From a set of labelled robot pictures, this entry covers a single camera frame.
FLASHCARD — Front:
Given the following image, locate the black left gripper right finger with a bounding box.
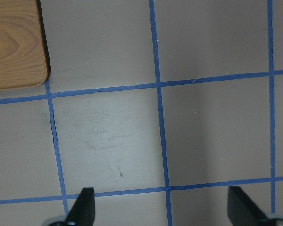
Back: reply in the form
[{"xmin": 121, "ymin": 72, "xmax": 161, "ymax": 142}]
[{"xmin": 227, "ymin": 186, "xmax": 270, "ymax": 226}]

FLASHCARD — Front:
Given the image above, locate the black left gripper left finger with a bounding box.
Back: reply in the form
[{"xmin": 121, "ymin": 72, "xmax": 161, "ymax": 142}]
[{"xmin": 64, "ymin": 187, "xmax": 95, "ymax": 226}]

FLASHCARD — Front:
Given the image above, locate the wooden tray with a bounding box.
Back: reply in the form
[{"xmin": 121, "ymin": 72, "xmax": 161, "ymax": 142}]
[{"xmin": 0, "ymin": 0, "xmax": 50, "ymax": 91}]

